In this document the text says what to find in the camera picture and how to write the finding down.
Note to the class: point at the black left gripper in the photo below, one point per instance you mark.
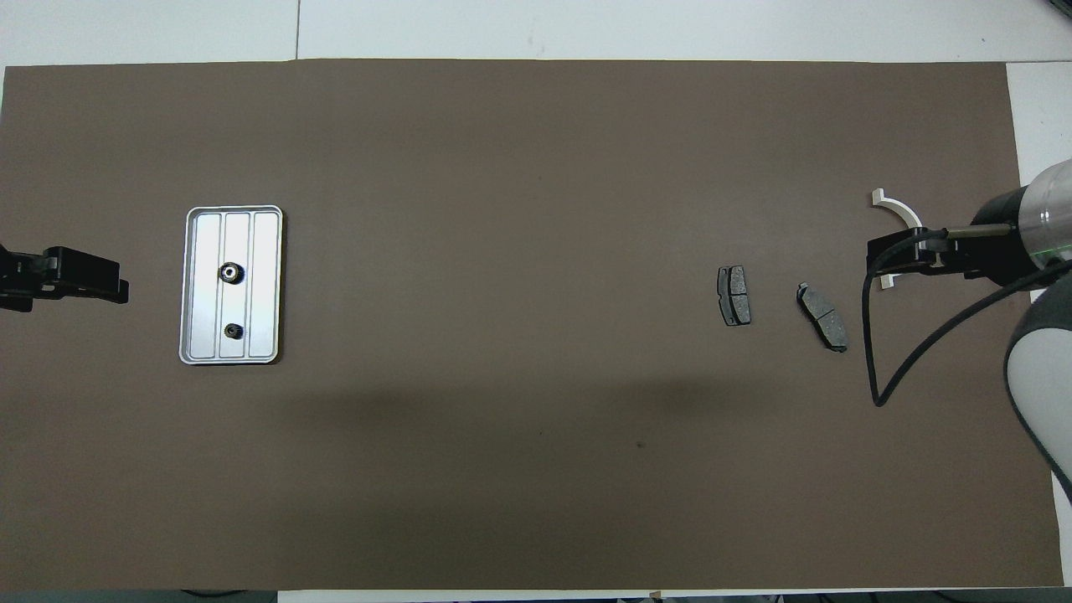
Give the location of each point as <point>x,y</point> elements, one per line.
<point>25,280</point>

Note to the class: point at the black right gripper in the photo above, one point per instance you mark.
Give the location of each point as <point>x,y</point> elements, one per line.
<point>997,247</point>

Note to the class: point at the small black bearing gear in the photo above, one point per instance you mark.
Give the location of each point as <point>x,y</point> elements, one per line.
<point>234,332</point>

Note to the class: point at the silver metal tray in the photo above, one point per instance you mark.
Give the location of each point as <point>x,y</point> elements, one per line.
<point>260,285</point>

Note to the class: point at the long grey brake pad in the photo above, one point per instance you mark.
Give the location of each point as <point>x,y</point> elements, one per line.
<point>823,318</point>

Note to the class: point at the short grey brake pad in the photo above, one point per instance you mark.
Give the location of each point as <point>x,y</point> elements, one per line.
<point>734,296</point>

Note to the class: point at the brown table mat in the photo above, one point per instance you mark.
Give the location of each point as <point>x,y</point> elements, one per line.
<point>519,251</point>

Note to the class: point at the white curved plastic bracket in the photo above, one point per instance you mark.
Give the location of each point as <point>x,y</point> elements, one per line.
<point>900,208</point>

